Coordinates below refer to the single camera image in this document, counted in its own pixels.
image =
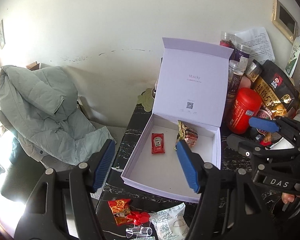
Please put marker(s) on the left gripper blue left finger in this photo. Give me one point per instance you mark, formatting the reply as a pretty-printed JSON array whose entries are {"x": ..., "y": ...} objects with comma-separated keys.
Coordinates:
[{"x": 89, "y": 175}]

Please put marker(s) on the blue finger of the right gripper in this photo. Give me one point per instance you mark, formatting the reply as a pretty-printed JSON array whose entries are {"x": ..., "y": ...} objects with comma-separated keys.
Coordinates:
[
  {"x": 264, "y": 124},
  {"x": 248, "y": 148}
]

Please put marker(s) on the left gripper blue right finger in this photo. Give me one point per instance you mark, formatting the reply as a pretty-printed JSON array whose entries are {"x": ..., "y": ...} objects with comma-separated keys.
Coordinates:
[{"x": 196, "y": 170}]

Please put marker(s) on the brown nutritious cereal packet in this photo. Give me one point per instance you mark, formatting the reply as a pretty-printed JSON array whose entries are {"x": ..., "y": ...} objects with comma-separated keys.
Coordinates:
[{"x": 190, "y": 136}]

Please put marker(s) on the red cartoon couple snack bag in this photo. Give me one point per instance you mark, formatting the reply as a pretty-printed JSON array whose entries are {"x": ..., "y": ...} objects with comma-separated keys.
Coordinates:
[{"x": 120, "y": 209}]

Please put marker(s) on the red ketchup sachet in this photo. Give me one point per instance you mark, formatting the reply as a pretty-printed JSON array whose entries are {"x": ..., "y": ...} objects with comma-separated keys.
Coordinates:
[{"x": 157, "y": 143}]

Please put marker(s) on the red toy fan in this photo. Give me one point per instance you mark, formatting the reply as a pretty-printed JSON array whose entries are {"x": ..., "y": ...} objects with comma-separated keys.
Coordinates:
[{"x": 138, "y": 218}]

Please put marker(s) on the clear acrylic stand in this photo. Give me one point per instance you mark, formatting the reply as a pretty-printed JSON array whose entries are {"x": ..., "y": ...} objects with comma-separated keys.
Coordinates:
[{"x": 139, "y": 232}]

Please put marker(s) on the person's right hand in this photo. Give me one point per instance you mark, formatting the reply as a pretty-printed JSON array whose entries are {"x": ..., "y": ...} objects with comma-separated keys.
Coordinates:
[{"x": 287, "y": 198}]

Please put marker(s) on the red cylindrical tin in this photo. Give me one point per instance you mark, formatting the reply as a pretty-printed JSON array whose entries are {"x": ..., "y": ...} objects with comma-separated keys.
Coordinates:
[{"x": 246, "y": 105}]

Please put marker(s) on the black gold oats bag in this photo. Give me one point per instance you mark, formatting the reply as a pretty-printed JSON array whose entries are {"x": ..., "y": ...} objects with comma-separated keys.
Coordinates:
[{"x": 279, "y": 95}]

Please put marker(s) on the small dark snack jar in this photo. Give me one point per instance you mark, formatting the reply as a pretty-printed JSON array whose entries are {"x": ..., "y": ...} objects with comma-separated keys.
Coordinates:
[{"x": 253, "y": 71}]

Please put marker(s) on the tall dark clear jar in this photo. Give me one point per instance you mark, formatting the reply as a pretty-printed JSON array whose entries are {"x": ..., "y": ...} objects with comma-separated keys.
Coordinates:
[{"x": 236, "y": 71}]

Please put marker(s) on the lavender open gift box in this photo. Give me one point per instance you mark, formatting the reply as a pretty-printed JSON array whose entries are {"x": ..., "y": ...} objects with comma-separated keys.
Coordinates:
[{"x": 192, "y": 88}]

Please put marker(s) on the green lily pad coaster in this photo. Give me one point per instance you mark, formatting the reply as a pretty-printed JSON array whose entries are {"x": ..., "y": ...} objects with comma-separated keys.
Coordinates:
[{"x": 146, "y": 99}]

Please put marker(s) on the grey-green puffer jacket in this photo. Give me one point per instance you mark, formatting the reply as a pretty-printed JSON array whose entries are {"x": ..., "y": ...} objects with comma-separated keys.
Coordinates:
[{"x": 41, "y": 105}]

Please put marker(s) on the printed white paper sheet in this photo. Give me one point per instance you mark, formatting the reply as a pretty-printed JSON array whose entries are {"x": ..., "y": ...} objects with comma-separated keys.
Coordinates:
[{"x": 258, "y": 41}]

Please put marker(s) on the gold framed wall picture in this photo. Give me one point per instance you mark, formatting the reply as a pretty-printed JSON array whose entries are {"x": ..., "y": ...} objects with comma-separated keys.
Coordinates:
[{"x": 284, "y": 21}]

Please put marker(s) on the small distant wall picture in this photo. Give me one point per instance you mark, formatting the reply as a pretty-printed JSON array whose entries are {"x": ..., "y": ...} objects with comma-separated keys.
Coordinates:
[{"x": 2, "y": 35}]

